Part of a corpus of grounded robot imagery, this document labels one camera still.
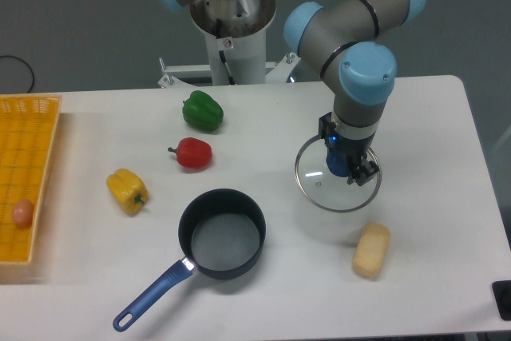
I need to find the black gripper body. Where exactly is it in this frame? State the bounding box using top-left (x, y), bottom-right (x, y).
top-left (325, 113), bottom-right (378, 169)

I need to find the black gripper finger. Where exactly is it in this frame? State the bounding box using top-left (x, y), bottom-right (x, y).
top-left (347, 156), bottom-right (378, 186)
top-left (318, 113), bottom-right (334, 145)

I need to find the glass lid with blue knob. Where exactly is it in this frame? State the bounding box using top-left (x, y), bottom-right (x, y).
top-left (295, 136), bottom-right (382, 213)

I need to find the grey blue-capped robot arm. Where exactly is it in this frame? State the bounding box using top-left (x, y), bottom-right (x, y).
top-left (160, 0), bottom-right (426, 185)

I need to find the beige bread loaf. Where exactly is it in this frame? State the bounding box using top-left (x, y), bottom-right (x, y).
top-left (352, 222), bottom-right (390, 279)

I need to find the green bell pepper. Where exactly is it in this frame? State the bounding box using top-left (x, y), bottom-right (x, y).
top-left (182, 90), bottom-right (224, 133)

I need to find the red bell pepper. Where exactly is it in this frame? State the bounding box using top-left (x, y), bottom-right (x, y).
top-left (168, 137), bottom-right (212, 169)

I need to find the black box at table edge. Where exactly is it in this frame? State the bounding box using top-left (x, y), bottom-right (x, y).
top-left (492, 280), bottom-right (511, 321)

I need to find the yellow bell pepper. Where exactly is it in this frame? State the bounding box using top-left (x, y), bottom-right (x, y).
top-left (106, 169), bottom-right (149, 216)

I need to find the yellow plastic basket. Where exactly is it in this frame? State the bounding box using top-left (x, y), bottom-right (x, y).
top-left (1, 94), bottom-right (61, 265)

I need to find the brown egg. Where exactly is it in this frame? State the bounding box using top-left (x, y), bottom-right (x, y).
top-left (11, 199), bottom-right (34, 228)

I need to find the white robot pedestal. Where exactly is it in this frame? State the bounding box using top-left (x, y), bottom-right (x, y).
top-left (158, 0), bottom-right (300, 88)

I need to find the dark saucepan with blue handle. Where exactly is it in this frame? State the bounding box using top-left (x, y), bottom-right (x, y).
top-left (113, 188), bottom-right (267, 332)

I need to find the black cable on pedestal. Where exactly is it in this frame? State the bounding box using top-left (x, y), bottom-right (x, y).
top-left (215, 18), bottom-right (237, 86)

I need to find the black cable on floor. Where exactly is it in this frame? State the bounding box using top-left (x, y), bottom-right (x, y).
top-left (0, 54), bottom-right (35, 94)

